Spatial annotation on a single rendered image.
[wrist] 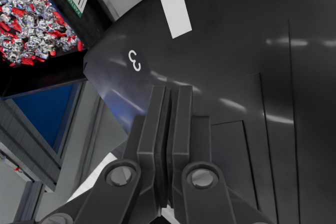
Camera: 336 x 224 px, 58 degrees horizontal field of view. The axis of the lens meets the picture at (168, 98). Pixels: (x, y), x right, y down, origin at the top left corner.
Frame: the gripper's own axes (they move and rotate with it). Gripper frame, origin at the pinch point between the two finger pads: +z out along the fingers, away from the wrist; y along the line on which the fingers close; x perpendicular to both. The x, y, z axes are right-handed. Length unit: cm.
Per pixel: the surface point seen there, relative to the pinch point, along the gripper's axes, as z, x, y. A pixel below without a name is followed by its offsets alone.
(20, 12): 20.3, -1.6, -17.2
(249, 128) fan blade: 5.2, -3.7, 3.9
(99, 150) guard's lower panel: 74, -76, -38
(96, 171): 11.7, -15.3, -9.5
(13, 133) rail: 31, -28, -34
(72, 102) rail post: 57, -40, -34
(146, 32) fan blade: 11.4, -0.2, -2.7
